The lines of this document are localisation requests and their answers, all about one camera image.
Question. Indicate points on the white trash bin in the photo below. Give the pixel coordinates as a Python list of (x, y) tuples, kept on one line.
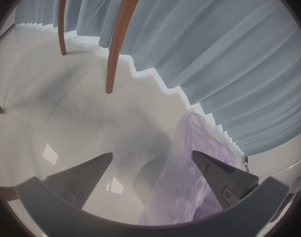
[(145, 179)]

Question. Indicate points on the pale blue curtain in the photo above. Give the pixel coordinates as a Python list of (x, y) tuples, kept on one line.
[(214, 46)]

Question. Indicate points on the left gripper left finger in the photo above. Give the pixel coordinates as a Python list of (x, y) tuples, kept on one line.
[(86, 176)]

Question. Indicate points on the purple plastic bag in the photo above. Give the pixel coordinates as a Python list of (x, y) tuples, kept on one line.
[(180, 186)]

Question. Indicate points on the white chair with wooden legs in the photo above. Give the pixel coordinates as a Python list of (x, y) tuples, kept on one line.
[(113, 58)]

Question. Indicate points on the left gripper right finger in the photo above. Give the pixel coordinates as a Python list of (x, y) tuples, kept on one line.
[(222, 179)]

